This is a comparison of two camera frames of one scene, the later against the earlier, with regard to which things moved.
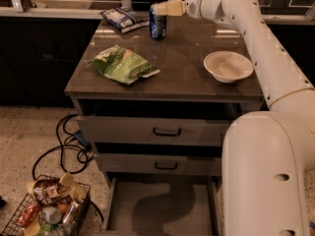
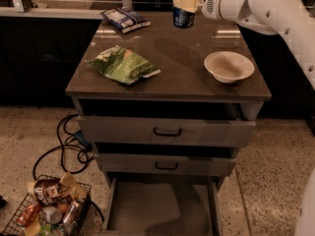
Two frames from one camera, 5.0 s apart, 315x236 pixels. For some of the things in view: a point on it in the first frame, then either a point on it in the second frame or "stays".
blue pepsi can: (157, 26) → (183, 19)
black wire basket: (52, 207) stays
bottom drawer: (164, 206) stays
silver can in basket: (50, 214) stays
